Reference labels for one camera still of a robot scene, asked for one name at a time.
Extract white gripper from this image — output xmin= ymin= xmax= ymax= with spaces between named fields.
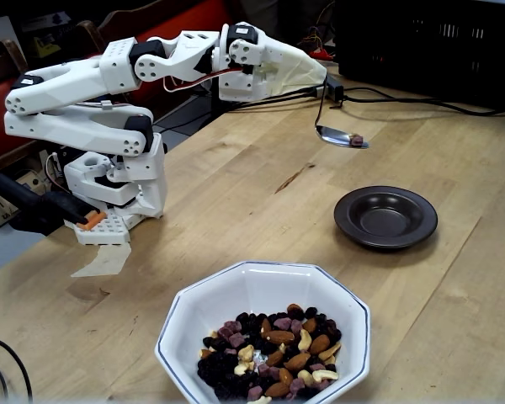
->
xmin=212 ymin=23 xmax=327 ymax=103

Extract silver metal spoon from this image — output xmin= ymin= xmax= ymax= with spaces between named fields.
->
xmin=314 ymin=76 xmax=370 ymax=150

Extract brown round plate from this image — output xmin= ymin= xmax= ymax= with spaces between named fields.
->
xmin=333 ymin=185 xmax=439 ymax=253

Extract white octagonal bowl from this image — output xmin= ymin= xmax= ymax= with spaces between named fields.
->
xmin=153 ymin=259 xmax=371 ymax=404

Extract dark olive jacket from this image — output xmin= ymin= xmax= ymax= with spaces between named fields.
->
xmin=235 ymin=0 xmax=338 ymax=56

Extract black plastic crate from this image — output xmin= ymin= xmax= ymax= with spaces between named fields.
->
xmin=335 ymin=0 xmax=505 ymax=109

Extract yellow green box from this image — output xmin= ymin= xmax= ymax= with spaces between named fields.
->
xmin=32 ymin=33 xmax=63 ymax=59

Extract beige masking tape sheet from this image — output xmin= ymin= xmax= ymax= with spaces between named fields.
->
xmin=70 ymin=242 xmax=132 ymax=279

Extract black clamp orange pad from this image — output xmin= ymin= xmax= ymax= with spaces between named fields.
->
xmin=0 ymin=171 xmax=109 ymax=237

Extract white carton box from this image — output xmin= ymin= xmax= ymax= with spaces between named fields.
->
xmin=0 ymin=15 xmax=24 ymax=62

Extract mixed nuts and dried fruit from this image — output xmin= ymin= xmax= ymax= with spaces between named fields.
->
xmin=195 ymin=302 xmax=344 ymax=403

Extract coloured jumper wires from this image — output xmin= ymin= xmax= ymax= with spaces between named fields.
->
xmin=296 ymin=0 xmax=338 ymax=48

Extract thick black power cable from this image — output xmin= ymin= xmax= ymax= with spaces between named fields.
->
xmin=330 ymin=86 xmax=505 ymax=118

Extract thin black cable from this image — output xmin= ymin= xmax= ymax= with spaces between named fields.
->
xmin=0 ymin=332 xmax=35 ymax=403

